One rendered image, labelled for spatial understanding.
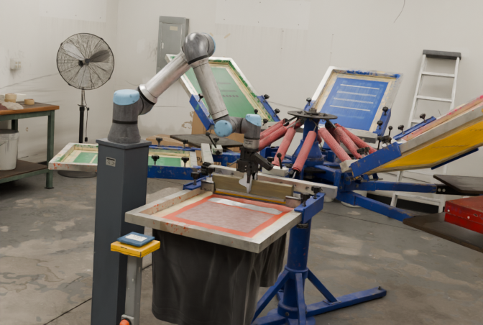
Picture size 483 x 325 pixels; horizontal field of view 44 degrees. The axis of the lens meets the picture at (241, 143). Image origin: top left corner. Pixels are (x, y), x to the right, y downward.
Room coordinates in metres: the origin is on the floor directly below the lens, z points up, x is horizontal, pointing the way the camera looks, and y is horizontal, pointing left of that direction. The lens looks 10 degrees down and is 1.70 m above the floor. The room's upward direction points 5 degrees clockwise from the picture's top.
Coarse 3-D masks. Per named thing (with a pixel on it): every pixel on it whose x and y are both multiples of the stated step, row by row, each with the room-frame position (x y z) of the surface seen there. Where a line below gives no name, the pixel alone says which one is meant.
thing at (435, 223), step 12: (312, 180) 3.40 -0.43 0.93; (348, 192) 3.19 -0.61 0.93; (360, 204) 3.10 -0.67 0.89; (372, 204) 3.03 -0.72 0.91; (384, 204) 3.00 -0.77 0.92; (396, 216) 2.90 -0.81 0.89; (408, 216) 2.84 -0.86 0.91; (420, 216) 2.73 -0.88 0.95; (432, 216) 2.75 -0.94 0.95; (444, 216) 2.77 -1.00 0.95; (420, 228) 2.57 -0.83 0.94; (432, 228) 2.56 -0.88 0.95; (444, 228) 2.57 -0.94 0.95; (456, 228) 2.59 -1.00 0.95; (456, 240) 2.42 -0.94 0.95; (468, 240) 2.42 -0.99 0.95; (480, 240) 2.43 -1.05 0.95
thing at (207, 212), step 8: (200, 200) 2.67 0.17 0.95; (232, 200) 2.72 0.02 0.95; (240, 200) 2.73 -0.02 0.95; (248, 200) 2.75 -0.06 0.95; (184, 208) 2.53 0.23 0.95; (192, 208) 2.53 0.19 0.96; (200, 208) 2.54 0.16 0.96; (208, 208) 2.56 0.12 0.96; (216, 208) 2.57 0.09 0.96; (224, 208) 2.58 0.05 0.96; (232, 208) 2.59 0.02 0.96; (168, 216) 2.38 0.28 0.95; (176, 216) 2.39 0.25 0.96; (184, 216) 2.40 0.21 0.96; (192, 216) 2.41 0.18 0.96; (200, 216) 2.42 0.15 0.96; (208, 216) 2.43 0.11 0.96; (216, 216) 2.44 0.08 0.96; (200, 224) 2.31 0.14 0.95; (208, 224) 2.32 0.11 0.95
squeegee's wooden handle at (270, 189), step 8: (216, 176) 2.77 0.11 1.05; (224, 176) 2.75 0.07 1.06; (232, 176) 2.75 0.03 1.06; (216, 184) 2.77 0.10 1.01; (224, 184) 2.75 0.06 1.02; (232, 184) 2.73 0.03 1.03; (240, 184) 2.72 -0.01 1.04; (256, 184) 2.68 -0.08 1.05; (264, 184) 2.67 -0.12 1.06; (272, 184) 2.65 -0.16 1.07; (280, 184) 2.64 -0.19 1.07; (256, 192) 2.68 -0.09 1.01; (264, 192) 2.66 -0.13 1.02; (272, 192) 2.65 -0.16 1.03; (280, 192) 2.63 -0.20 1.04; (288, 192) 2.62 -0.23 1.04
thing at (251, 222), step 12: (252, 204) 2.68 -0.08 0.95; (264, 204) 2.69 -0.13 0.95; (228, 216) 2.45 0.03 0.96; (240, 216) 2.47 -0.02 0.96; (252, 216) 2.48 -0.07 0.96; (264, 216) 2.50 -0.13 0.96; (276, 216) 2.51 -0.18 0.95; (216, 228) 2.28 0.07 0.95; (228, 228) 2.29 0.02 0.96; (240, 228) 2.31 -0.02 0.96; (252, 228) 2.32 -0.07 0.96; (264, 228) 2.34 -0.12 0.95
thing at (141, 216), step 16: (192, 192) 2.71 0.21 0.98; (144, 208) 2.36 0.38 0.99; (160, 208) 2.45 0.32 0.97; (144, 224) 2.24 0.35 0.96; (160, 224) 2.21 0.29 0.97; (176, 224) 2.18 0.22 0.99; (192, 224) 2.19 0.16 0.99; (288, 224) 2.33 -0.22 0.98; (208, 240) 2.12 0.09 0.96; (224, 240) 2.10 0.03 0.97; (240, 240) 2.07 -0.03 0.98; (256, 240) 2.07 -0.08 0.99; (272, 240) 2.17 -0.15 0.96
